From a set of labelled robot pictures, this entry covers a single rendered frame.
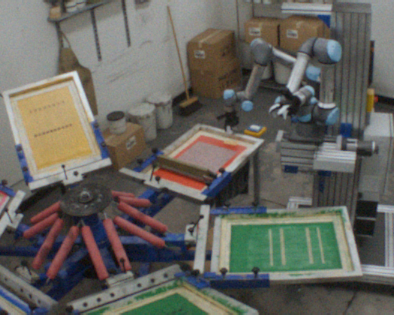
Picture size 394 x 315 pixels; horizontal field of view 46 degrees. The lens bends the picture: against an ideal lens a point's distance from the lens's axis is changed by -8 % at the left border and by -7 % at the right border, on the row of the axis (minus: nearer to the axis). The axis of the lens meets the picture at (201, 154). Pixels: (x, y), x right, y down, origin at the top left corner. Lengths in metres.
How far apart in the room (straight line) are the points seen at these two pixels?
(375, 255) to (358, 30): 1.73
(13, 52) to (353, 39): 2.98
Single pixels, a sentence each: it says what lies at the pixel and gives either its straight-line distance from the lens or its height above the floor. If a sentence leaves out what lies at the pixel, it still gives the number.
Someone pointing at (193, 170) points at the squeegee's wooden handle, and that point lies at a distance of 3.26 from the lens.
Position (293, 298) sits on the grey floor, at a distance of 3.75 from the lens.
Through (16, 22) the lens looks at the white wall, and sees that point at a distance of 4.61.
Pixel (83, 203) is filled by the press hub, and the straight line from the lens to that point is 2.64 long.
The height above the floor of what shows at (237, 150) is 0.96.
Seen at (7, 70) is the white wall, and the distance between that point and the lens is 4.61.
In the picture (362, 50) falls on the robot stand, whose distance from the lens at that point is 3.07.
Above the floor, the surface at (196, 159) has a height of 0.96.
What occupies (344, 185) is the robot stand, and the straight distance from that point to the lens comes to 3.53.
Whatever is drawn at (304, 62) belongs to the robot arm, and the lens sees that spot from 2.87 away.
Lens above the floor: 2.81
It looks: 31 degrees down
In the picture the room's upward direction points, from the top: 5 degrees counter-clockwise
